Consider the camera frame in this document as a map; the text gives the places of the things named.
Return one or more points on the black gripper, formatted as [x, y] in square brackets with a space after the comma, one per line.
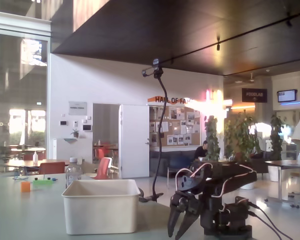
[182, 203]

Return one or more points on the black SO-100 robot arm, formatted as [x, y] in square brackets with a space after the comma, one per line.
[236, 178]

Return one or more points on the white plastic bin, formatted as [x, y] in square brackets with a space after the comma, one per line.
[100, 210]

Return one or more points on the green flat block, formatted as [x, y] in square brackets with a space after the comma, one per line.
[42, 182]

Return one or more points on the orange cube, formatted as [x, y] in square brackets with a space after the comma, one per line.
[25, 187]

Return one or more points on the blue armchair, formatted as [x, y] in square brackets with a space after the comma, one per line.
[180, 162]

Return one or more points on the seated person in black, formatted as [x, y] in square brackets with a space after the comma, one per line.
[201, 152]

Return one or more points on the white round planter pot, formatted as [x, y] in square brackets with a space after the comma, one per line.
[248, 186]

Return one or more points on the tall climbing green plant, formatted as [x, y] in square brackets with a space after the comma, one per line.
[212, 140]

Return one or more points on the white door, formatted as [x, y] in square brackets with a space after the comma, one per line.
[135, 142]

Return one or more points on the coral plastic chair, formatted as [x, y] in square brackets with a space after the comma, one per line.
[103, 167]

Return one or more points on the cork bulletin board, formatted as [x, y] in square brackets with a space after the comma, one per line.
[180, 127]

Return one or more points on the large leafy potted plant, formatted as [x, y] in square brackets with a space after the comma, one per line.
[241, 140]

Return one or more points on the dark wooden table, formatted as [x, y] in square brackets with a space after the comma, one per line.
[282, 163]

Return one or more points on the clear plastic water bottle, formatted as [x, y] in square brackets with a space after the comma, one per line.
[73, 173]

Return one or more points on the orange hall of fame sign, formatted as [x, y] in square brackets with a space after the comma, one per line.
[172, 100]

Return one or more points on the slim green potted plant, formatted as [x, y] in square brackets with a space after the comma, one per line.
[276, 140]

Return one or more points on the small potted shelf plant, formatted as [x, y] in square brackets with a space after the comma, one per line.
[75, 133]

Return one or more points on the red chair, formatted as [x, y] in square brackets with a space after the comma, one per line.
[52, 168]

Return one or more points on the black foodlab sign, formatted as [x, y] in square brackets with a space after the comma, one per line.
[254, 95]

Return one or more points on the white sanitizer pump bottle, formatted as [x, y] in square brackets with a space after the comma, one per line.
[35, 157]

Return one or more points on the round wooden table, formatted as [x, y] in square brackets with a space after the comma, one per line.
[27, 163]

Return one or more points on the black ceiling track spotlight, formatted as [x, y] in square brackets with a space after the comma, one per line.
[218, 45]
[289, 23]

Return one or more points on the black gooseneck webcam mount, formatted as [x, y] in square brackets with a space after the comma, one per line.
[160, 150]

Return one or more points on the white wall notice sign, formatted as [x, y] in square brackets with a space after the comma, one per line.
[77, 108]

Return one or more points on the wall monitor screen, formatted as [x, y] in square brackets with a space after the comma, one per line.
[287, 96]

